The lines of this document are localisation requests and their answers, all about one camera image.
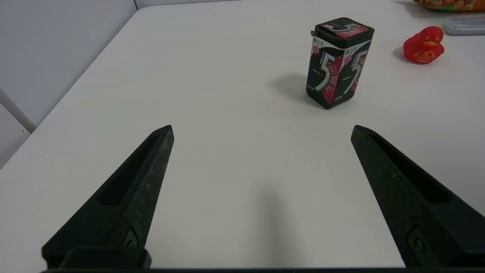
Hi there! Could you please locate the black gum box with 5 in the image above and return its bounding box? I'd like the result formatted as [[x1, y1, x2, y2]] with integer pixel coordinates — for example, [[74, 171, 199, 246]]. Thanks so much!
[[306, 17, 375, 110]]

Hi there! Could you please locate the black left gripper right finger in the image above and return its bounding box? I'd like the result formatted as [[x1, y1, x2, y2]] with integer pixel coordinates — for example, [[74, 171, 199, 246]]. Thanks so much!
[[351, 125, 485, 268]]

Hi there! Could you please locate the orange snack bag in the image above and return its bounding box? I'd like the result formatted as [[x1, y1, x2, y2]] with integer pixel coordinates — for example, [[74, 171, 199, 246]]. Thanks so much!
[[413, 0, 485, 12]]

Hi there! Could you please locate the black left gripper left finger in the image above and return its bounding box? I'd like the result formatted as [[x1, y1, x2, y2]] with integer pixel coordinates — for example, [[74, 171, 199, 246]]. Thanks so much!
[[42, 125, 174, 268]]

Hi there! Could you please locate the white partition support bar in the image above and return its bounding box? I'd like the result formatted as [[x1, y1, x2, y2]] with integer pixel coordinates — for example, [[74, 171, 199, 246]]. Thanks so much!
[[0, 89, 37, 133]]

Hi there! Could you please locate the red rubber duck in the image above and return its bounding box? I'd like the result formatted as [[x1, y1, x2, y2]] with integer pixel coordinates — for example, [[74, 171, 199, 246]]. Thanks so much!
[[403, 26, 444, 64]]

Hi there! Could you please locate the clear plastic toothbrush case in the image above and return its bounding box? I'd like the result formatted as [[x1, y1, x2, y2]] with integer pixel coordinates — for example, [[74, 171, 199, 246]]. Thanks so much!
[[442, 16, 485, 36]]

